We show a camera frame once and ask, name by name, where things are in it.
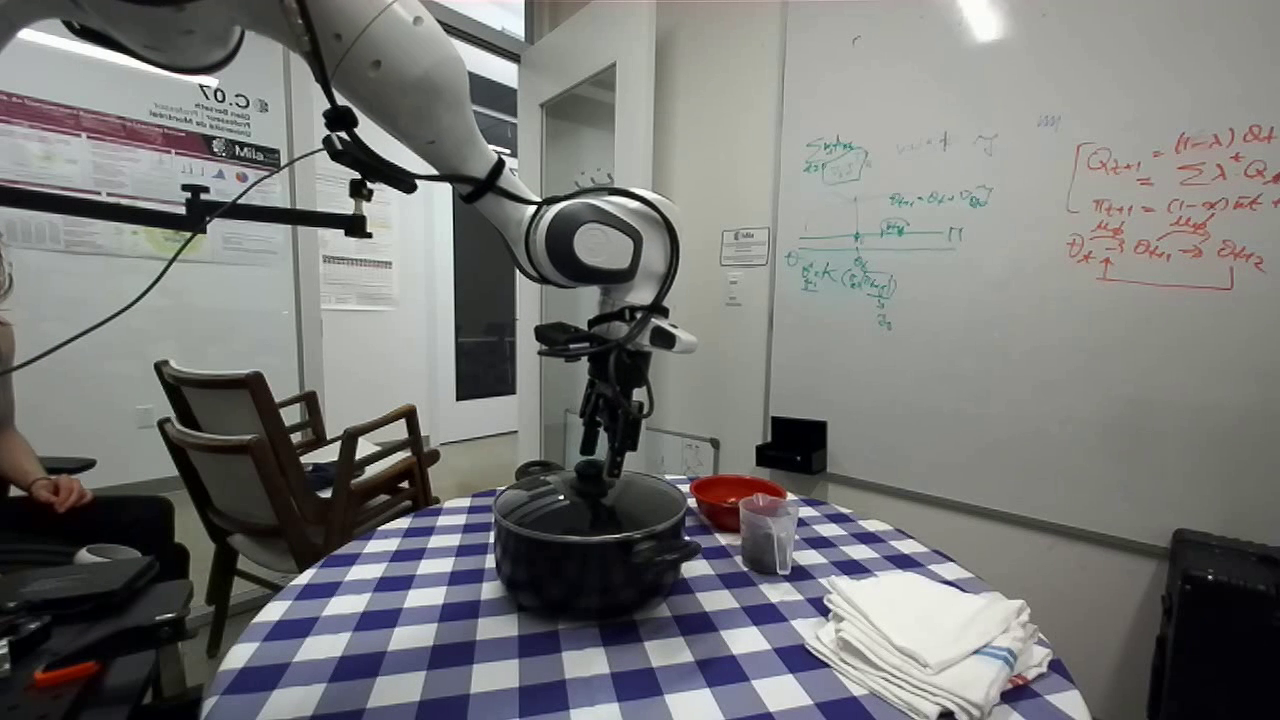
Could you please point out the wooden armchair grey cushion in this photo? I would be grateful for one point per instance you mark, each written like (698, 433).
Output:
(243, 492)
(222, 398)

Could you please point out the white folded towels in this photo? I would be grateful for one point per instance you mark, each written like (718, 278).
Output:
(922, 643)

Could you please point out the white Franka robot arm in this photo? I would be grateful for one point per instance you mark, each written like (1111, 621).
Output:
(400, 67)

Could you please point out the black box on ledge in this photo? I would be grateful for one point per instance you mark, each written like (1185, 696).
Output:
(792, 446)

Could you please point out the small white wall sign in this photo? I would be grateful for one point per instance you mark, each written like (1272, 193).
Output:
(744, 249)

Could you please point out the wall poster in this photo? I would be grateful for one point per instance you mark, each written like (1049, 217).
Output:
(134, 160)

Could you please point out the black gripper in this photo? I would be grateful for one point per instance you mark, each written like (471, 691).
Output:
(621, 381)

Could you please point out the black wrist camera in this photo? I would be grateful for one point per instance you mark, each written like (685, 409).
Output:
(574, 340)

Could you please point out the clear cup dark contents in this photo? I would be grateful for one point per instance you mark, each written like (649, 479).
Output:
(767, 541)

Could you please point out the red bowl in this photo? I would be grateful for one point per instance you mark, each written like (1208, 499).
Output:
(723, 505)

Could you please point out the wall whiteboard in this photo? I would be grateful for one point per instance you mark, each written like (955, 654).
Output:
(1015, 372)

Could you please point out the ceiling light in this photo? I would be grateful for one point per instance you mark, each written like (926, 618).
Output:
(980, 19)

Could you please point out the black camera boom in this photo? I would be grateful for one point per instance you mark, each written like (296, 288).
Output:
(134, 209)

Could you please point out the blue white checked tablecloth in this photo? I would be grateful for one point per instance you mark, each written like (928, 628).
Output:
(466, 654)

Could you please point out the dark window pane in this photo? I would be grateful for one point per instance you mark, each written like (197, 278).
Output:
(485, 307)

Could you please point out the glass pot lid black knob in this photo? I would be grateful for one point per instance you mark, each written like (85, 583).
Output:
(646, 505)

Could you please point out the seated person white shirt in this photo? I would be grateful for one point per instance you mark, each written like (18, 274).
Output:
(53, 492)

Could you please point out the black cooking pot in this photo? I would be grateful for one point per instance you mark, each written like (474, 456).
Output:
(585, 575)

